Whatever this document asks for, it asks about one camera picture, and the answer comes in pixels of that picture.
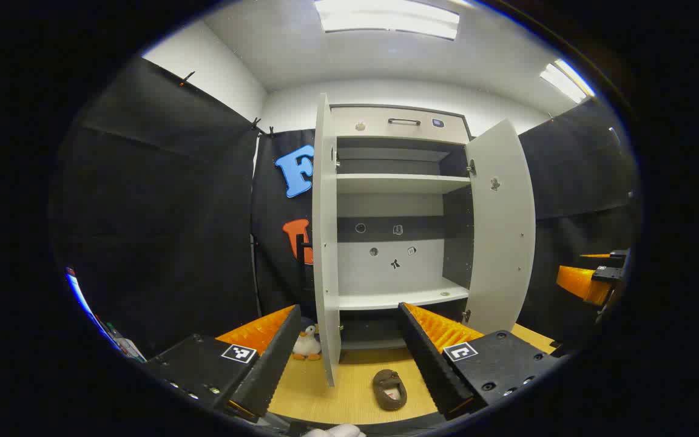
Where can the plush penguin toy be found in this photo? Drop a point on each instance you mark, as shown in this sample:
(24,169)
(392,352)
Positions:
(307,346)

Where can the long ceiling light panel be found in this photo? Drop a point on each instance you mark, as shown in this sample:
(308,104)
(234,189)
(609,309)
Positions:
(386,21)

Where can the beige cabinet drawer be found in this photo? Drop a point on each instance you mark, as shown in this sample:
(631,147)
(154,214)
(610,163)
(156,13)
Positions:
(374,130)

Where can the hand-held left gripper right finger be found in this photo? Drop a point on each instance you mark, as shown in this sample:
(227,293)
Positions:
(428,370)

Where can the brown fuzzy shoe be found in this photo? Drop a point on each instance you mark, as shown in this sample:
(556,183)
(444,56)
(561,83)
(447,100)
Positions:
(383,381)

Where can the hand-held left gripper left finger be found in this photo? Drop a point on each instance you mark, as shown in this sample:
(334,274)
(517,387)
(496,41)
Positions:
(276,364)

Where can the light grey cabinet door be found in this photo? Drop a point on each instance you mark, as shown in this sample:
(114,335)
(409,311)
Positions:
(325,243)
(501,243)

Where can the grey shoe cabinet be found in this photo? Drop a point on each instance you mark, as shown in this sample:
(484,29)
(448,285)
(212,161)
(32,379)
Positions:
(398,182)

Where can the black backdrop cloth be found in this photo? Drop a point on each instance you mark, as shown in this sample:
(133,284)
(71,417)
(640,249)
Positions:
(161,212)

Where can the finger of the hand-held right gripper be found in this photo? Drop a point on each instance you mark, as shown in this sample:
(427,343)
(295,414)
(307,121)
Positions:
(577,282)
(619,254)

